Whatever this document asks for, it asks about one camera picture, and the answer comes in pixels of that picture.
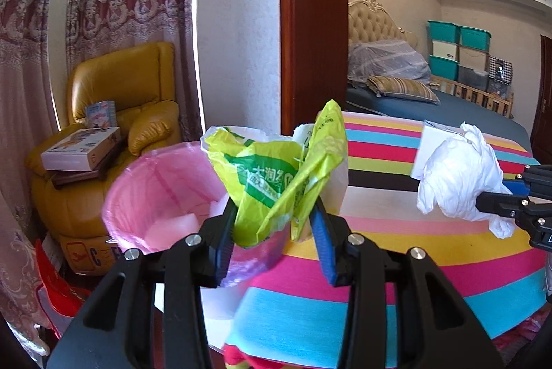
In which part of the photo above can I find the white plastic bag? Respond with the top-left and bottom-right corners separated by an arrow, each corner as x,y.
416,121 -> 516,240

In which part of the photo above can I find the green plastic bag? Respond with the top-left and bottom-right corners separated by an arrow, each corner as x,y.
203,99 -> 350,247

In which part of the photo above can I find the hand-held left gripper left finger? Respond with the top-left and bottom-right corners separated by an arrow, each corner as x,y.
45,203 -> 240,369

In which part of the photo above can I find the dark brown flat box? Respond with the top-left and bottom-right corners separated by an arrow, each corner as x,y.
51,136 -> 130,191

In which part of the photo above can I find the dark wooden door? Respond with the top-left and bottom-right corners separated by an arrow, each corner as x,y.
530,33 -> 552,156

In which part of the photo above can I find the bed with blue sheet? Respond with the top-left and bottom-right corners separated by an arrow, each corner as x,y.
345,87 -> 533,156

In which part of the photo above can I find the colourful striped tablecloth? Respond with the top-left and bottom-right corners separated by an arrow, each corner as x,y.
224,110 -> 550,369

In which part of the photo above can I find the plaid bag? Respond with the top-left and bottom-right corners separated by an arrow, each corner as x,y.
487,55 -> 515,96

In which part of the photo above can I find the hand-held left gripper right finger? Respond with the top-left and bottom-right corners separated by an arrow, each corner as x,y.
308,199 -> 505,369

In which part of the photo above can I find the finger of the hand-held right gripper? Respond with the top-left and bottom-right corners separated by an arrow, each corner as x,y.
515,164 -> 552,197
476,191 -> 552,223

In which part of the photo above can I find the grey patterned blanket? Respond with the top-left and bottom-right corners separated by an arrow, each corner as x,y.
347,39 -> 432,89

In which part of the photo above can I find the red shopping bag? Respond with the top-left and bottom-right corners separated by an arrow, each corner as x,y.
34,240 -> 93,341

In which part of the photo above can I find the cardboard box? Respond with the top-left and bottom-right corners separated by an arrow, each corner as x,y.
58,233 -> 126,277

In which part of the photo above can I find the wooden crib rail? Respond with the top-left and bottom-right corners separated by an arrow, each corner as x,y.
431,75 -> 515,119

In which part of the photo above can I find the trash bin with pink liner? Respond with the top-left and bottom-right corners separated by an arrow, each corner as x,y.
101,140 -> 294,288

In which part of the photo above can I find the brown wooden door frame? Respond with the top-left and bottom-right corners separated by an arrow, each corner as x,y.
278,0 -> 349,132

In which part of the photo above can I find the small light blue box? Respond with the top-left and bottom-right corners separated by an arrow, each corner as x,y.
85,100 -> 117,132

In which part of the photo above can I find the yellow leather armchair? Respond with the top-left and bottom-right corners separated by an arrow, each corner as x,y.
26,41 -> 182,270

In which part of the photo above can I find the stack of storage boxes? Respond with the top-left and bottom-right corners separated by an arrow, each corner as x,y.
427,20 -> 493,91

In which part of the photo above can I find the cream tufted headboard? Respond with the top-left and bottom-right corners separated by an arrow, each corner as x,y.
347,0 -> 419,51

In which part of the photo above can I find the white trash bin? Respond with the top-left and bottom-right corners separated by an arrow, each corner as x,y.
200,274 -> 246,348

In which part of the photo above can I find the striped pillow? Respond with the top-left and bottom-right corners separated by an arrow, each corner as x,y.
366,76 -> 441,104

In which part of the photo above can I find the large flat white box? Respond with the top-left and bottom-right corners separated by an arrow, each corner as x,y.
41,127 -> 122,172

